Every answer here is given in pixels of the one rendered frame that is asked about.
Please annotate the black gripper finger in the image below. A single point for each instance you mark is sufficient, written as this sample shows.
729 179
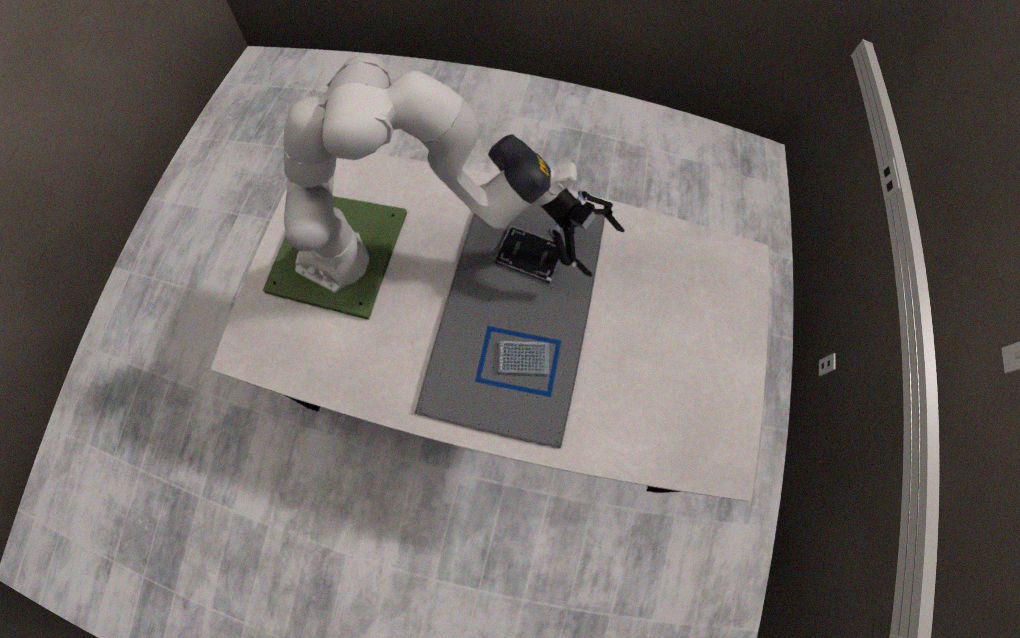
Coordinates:
583 195
567 255

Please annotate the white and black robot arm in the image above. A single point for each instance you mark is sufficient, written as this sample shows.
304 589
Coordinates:
359 107

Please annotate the blue tape outline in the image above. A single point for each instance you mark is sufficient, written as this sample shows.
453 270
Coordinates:
547 393

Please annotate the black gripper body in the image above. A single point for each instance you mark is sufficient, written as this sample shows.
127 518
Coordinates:
561 206

